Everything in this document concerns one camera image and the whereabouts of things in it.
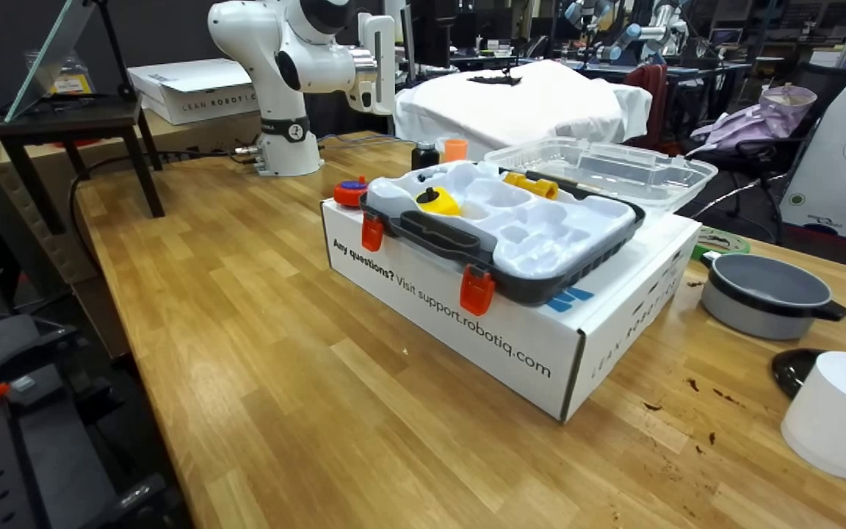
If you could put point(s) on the purple cloth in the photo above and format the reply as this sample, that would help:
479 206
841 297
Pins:
756 122

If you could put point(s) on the small orange cup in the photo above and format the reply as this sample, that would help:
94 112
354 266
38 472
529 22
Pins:
455 152

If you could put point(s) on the green packet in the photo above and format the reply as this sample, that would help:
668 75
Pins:
719 241

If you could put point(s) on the white cylindrical container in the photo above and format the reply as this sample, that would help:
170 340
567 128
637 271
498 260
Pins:
837 416

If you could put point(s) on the red blue toy tape measure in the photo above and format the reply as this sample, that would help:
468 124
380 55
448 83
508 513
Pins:
346 191

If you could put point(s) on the yellow toy tape measure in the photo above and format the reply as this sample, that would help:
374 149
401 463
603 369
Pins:
437 203

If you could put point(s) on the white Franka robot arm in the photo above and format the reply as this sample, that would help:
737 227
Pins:
286 90

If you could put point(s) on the black perforated rack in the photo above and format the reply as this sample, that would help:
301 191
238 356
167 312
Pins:
20 460

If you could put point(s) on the white cardboard box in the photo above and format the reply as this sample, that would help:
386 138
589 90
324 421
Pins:
501 343

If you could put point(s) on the white cloth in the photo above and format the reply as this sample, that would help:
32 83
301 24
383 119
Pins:
520 103

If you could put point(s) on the black stool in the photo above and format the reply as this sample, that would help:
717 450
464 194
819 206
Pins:
64 116

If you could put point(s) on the black round disc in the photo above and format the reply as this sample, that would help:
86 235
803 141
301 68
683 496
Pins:
793 372

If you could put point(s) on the grey toy tool box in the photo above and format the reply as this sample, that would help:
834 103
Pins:
529 238

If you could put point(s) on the flat white box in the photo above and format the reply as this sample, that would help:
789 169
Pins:
191 90

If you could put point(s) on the small black cup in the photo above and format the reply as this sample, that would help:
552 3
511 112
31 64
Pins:
424 156

